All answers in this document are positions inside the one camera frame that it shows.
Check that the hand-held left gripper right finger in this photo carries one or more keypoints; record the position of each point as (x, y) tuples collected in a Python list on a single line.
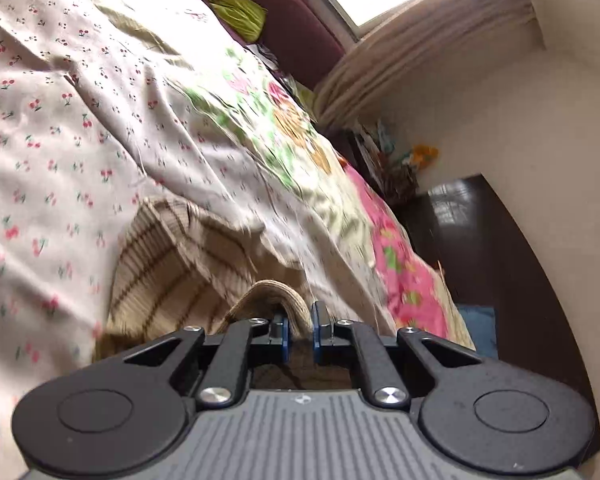
[(320, 332)]

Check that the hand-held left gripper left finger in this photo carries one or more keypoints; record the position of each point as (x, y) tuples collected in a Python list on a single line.
[(280, 335)]

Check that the beige striped knit sweater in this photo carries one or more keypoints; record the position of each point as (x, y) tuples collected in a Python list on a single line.
[(180, 270)]

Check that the cluttered bedside shelf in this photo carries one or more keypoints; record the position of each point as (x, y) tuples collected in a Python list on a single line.
[(380, 160)]

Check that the pink floral quilt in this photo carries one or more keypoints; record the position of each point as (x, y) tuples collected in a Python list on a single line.
[(300, 130)]

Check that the orange toy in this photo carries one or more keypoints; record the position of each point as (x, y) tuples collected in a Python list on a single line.
[(422, 156)]

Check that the cherry print bed sheet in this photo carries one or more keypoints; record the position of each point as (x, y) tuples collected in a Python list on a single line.
[(80, 135)]

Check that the maroon bed headboard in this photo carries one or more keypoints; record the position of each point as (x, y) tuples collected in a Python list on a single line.
[(290, 25)]

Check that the beige curtain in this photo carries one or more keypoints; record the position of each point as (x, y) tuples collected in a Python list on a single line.
[(420, 35)]

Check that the lime green cloth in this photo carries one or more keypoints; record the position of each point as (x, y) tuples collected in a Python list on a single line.
[(237, 15)]

